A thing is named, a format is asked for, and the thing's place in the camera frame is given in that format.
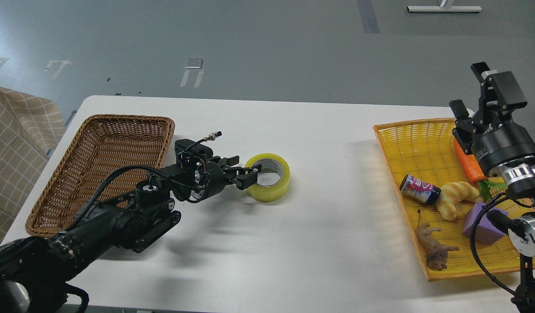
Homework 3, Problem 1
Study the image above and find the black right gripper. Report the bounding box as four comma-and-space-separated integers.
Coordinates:
449, 62, 535, 176

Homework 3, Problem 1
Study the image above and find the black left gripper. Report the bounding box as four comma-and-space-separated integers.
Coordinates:
196, 155, 261, 201

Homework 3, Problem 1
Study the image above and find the yellow tape roll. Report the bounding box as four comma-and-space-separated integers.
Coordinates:
246, 153, 290, 203

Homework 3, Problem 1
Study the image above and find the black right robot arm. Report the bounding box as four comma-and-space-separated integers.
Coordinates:
450, 62, 535, 313

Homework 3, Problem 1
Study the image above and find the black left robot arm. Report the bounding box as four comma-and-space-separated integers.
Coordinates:
0, 132, 262, 313

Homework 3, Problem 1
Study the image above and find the orange toy carrot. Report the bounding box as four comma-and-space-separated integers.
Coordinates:
453, 138, 507, 202

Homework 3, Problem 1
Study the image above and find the toy croissant bread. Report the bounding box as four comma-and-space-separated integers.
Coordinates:
435, 182, 484, 221

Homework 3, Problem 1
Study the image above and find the yellow plastic basket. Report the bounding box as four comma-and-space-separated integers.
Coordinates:
373, 118, 535, 282

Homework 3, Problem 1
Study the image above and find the small drink can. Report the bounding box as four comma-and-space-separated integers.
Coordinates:
399, 174, 442, 205

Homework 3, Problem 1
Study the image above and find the purple foam block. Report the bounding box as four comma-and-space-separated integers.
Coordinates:
462, 201, 505, 246

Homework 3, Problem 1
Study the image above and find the white stand base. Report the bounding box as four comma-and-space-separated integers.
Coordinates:
407, 0, 482, 13

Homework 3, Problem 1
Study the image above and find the brown wicker basket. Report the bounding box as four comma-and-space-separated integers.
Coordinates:
25, 114, 175, 238

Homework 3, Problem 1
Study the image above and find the brown toy lion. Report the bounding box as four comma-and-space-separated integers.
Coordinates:
415, 210, 460, 271

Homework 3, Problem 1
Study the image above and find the beige checkered cloth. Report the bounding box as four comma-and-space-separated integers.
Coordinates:
0, 87, 65, 244

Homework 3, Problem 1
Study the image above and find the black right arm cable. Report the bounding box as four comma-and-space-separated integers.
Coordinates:
469, 193, 518, 296

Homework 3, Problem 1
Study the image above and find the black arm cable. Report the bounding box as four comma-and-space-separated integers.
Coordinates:
65, 130, 222, 231
469, 193, 518, 296

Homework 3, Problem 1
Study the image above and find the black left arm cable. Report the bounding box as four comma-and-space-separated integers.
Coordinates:
65, 130, 222, 231

